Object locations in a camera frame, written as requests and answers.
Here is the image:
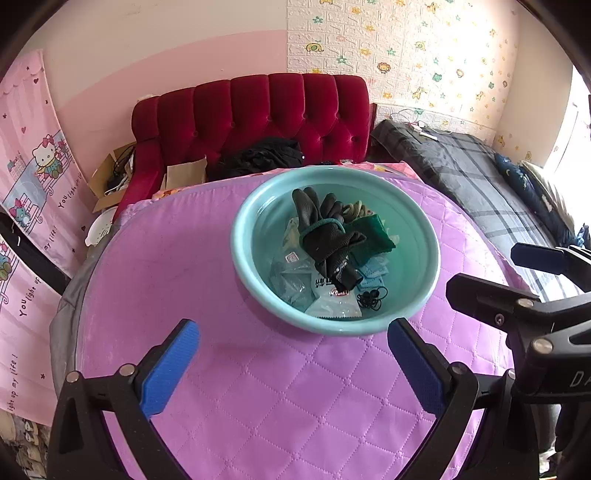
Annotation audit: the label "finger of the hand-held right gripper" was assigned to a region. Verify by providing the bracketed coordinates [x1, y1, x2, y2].
[445, 273, 591, 340]
[510, 242, 591, 296]

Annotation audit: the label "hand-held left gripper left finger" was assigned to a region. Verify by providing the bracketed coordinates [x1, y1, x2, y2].
[46, 318, 201, 480]

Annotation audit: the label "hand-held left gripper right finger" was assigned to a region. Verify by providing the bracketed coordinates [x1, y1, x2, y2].
[387, 318, 539, 480]

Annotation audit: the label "black hair ties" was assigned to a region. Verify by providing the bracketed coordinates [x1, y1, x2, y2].
[358, 286, 389, 311]

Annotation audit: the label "blue face mask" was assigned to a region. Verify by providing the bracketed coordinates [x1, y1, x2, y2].
[358, 258, 391, 289]

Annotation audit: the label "white snack packet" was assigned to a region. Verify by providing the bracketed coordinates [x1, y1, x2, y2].
[305, 272, 363, 319]

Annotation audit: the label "small black packet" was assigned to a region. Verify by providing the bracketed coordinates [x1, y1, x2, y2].
[332, 263, 363, 291]

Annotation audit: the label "green scouring pad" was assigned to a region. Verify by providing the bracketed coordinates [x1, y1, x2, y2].
[346, 215, 397, 259]

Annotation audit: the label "clear plastic bag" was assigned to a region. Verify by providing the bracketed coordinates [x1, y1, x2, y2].
[270, 258, 315, 308]

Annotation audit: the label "olive rope bundle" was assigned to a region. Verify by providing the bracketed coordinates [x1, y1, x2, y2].
[341, 200, 377, 220]

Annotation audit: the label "black work gloves pair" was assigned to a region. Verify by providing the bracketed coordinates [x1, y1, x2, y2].
[292, 187, 368, 284]

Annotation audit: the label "teal plastic basin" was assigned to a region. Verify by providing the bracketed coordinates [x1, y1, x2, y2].
[230, 166, 440, 336]

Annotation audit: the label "dark blue cloth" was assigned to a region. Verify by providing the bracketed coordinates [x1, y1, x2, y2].
[561, 224, 591, 250]

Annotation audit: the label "purple quilted blanket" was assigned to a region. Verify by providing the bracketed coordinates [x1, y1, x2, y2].
[76, 161, 532, 480]

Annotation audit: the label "white pillow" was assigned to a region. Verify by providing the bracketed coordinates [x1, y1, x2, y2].
[522, 161, 578, 232]

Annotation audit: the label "dark blue printed pillow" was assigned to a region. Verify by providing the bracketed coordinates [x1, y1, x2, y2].
[494, 152, 566, 232]

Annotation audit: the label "dark plaid bed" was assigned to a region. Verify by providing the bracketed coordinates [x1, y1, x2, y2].
[372, 119, 591, 303]

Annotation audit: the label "window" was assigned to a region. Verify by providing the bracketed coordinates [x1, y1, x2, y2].
[551, 65, 591, 185]

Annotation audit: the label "pink cartoon curtain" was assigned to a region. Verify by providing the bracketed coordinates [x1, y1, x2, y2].
[0, 50, 95, 278]
[0, 231, 70, 425]

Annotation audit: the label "white plastic dish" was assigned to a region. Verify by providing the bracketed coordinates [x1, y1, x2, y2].
[84, 206, 120, 247]

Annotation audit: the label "patterned cloth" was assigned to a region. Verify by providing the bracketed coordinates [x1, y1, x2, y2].
[0, 408, 51, 480]

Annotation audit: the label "black bar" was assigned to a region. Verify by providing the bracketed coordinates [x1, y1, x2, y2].
[0, 213, 72, 296]

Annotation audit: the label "small cardboard box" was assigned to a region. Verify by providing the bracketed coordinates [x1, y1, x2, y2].
[165, 156, 208, 191]

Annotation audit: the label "black clothing pile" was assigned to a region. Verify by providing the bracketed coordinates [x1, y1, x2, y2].
[213, 136, 308, 178]

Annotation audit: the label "red tufted sofa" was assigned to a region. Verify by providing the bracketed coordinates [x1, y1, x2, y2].
[130, 73, 376, 204]

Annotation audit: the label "white charging cables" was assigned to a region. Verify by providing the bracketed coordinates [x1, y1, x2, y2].
[388, 108, 444, 141]

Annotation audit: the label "cardboard box with cables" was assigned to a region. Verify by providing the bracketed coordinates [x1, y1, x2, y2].
[90, 143, 137, 213]

